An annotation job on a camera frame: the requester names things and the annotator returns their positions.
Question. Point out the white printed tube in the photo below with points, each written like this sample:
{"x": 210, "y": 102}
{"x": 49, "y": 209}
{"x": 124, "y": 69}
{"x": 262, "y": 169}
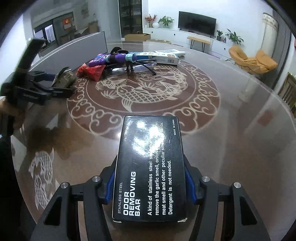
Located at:
{"x": 168, "y": 52}

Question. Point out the red poster on window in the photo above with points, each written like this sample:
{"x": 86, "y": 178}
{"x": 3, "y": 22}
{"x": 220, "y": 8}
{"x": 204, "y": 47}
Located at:
{"x": 67, "y": 23}

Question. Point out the black-framed clear safety glasses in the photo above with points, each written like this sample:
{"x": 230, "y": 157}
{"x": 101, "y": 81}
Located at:
{"x": 143, "y": 66}

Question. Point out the large leafy potted plant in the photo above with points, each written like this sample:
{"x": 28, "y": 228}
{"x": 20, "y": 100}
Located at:
{"x": 234, "y": 37}

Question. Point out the person's left hand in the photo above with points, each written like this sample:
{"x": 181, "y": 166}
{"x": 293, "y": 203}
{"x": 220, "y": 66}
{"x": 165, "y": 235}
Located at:
{"x": 12, "y": 114}

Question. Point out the wooden chair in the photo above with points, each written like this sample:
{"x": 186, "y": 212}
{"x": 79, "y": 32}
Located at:
{"x": 289, "y": 88}

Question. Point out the blue and white toothpaste box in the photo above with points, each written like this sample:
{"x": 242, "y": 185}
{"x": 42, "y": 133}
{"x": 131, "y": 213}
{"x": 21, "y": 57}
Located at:
{"x": 159, "y": 59}

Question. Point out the black box with white print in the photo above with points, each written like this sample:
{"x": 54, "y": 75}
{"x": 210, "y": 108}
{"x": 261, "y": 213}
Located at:
{"x": 148, "y": 162}

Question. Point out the purple and teal toy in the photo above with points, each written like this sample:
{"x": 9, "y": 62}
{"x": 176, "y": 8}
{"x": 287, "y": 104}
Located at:
{"x": 108, "y": 59}

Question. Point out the green potted plant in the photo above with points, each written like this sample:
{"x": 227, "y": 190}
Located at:
{"x": 165, "y": 21}

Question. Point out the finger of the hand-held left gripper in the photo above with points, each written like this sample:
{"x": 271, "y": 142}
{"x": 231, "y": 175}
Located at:
{"x": 53, "y": 92}
{"x": 49, "y": 77}

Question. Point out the small cardboard box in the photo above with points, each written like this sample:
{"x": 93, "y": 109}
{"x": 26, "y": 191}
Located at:
{"x": 93, "y": 27}

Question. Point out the dark glass display cabinet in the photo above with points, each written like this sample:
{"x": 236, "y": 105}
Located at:
{"x": 130, "y": 18}

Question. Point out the olive green packet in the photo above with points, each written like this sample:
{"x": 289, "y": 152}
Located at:
{"x": 64, "y": 78}

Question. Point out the large cardboard box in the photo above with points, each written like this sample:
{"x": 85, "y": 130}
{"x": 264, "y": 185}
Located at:
{"x": 136, "y": 37}

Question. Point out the wooden bench with black legs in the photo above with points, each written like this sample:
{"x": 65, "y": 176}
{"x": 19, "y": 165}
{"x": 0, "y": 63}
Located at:
{"x": 198, "y": 39}

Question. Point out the white round vase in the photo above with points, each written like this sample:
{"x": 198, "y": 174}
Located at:
{"x": 155, "y": 25}

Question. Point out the small potted plant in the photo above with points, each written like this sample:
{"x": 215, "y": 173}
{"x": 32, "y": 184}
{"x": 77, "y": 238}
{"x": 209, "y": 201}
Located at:
{"x": 219, "y": 34}

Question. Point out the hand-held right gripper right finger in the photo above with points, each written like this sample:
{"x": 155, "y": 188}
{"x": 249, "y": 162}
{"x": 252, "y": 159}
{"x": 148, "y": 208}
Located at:
{"x": 190, "y": 185}

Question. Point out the grey partition panel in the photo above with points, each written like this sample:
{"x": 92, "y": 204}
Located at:
{"x": 76, "y": 45}

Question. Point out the black television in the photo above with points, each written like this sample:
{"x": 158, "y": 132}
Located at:
{"x": 196, "y": 22}

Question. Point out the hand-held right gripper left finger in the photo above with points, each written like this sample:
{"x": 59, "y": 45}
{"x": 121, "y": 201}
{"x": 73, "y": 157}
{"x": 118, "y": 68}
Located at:
{"x": 110, "y": 188}

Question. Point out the black hair scrunchie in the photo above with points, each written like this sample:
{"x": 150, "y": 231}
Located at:
{"x": 118, "y": 50}

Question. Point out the wooden desktop with fish pattern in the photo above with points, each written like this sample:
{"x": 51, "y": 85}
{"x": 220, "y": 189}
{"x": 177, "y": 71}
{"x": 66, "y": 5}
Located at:
{"x": 231, "y": 139}

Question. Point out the orange lounge chair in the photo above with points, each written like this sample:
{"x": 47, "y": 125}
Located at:
{"x": 252, "y": 60}

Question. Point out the red flowers in vase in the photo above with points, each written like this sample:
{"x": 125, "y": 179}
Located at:
{"x": 150, "y": 19}

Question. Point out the grey curtain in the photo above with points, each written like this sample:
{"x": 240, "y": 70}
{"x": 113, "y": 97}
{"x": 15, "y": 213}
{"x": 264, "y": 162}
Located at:
{"x": 283, "y": 58}

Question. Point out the red snack packet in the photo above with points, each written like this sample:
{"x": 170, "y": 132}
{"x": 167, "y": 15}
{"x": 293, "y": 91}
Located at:
{"x": 92, "y": 70}

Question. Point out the white patterned curtain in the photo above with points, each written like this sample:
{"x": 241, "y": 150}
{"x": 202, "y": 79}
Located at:
{"x": 270, "y": 32}

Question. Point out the white low cabinet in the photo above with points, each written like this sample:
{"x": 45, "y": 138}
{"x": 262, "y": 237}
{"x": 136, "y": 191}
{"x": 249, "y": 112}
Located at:
{"x": 175, "y": 38}

